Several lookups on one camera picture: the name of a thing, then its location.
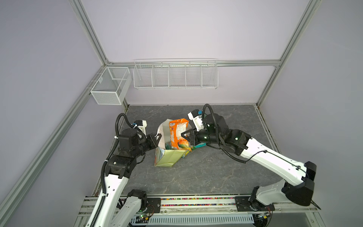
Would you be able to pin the long white wire shelf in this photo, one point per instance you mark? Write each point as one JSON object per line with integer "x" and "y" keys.
{"x": 176, "y": 73}

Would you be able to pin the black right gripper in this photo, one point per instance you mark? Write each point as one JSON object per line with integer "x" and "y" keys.
{"x": 194, "y": 139}

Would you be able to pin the orange Fox's candy packet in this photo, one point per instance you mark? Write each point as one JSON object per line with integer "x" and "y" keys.
{"x": 177, "y": 127}

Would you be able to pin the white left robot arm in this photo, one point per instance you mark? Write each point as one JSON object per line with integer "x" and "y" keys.
{"x": 130, "y": 142}

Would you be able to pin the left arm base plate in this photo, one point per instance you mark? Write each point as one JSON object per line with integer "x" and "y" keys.
{"x": 150, "y": 205}

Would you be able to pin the white and green paper bag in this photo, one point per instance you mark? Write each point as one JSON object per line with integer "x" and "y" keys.
{"x": 165, "y": 155}

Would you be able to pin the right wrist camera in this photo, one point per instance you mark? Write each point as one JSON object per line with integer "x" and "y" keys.
{"x": 195, "y": 116}

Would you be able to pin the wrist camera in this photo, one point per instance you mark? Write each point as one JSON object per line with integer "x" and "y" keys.
{"x": 141, "y": 125}
{"x": 195, "y": 116}

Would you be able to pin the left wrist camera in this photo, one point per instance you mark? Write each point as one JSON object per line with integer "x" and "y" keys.
{"x": 141, "y": 125}

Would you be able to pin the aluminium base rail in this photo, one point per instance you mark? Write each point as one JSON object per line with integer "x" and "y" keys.
{"x": 208, "y": 204}

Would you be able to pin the small white mesh basket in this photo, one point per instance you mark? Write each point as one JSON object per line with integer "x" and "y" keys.
{"x": 112, "y": 85}

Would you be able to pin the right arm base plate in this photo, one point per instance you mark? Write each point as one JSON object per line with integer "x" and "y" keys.
{"x": 243, "y": 204}

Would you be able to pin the teal Fox's candy packet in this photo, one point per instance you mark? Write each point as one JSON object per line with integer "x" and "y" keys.
{"x": 199, "y": 145}

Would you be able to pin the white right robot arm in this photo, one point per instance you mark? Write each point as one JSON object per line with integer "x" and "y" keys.
{"x": 297, "y": 178}

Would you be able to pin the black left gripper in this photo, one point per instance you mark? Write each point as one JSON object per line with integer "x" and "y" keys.
{"x": 153, "y": 144}

